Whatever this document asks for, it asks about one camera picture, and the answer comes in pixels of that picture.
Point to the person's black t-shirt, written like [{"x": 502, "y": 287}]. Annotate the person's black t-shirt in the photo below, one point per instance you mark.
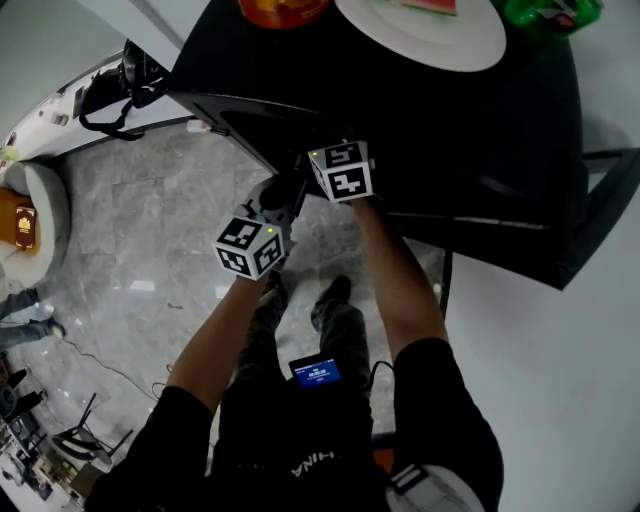
[{"x": 300, "y": 450}]

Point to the green bottle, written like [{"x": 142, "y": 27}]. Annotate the green bottle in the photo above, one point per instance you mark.
[{"x": 545, "y": 15}]

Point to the person's shoe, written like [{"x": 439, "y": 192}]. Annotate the person's shoe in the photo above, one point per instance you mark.
[
  {"x": 274, "y": 284},
  {"x": 337, "y": 289}
]

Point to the person's right forearm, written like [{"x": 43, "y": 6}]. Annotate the person's right forearm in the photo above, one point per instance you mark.
[{"x": 400, "y": 280}]

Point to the person's right shoe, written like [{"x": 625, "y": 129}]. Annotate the person's right shoe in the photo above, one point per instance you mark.
[{"x": 337, "y": 289}]

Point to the small blue-screen device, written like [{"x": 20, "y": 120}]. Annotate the small blue-screen device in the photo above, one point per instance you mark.
[{"x": 316, "y": 372}]

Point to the dark red book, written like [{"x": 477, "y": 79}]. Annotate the dark red book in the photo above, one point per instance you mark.
[{"x": 25, "y": 227}]

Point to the person's grey trousers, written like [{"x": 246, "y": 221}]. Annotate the person's grey trousers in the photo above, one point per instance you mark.
[{"x": 340, "y": 330}]

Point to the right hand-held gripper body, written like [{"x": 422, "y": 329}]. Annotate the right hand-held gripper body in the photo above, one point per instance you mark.
[{"x": 345, "y": 172}]

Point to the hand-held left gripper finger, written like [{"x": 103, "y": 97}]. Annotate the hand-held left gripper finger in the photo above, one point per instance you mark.
[
  {"x": 267, "y": 195},
  {"x": 292, "y": 200}
]

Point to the white round plate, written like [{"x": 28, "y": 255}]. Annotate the white round plate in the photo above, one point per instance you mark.
[{"x": 425, "y": 42}]

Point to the black chair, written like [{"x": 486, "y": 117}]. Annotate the black chair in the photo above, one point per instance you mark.
[{"x": 80, "y": 440}]

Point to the small white packet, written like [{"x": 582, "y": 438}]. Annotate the small white packet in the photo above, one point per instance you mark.
[{"x": 198, "y": 126}]

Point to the orange cushion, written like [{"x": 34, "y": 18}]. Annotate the orange cushion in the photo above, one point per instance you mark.
[{"x": 7, "y": 215}]

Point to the person's left shoe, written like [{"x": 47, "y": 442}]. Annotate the person's left shoe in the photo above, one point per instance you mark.
[{"x": 274, "y": 284}]

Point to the black mini fridge cabinet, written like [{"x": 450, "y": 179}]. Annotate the black mini fridge cabinet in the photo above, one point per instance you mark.
[{"x": 400, "y": 140}]

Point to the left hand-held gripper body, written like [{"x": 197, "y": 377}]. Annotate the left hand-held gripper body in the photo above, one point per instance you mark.
[{"x": 247, "y": 250}]

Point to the person's left forearm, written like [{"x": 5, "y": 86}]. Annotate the person's left forearm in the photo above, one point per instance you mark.
[{"x": 220, "y": 340}]

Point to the black backpack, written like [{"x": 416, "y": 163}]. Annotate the black backpack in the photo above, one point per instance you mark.
[{"x": 135, "y": 75}]

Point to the red watermelon slice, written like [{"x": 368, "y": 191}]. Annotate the red watermelon slice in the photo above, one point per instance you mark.
[{"x": 430, "y": 6}]

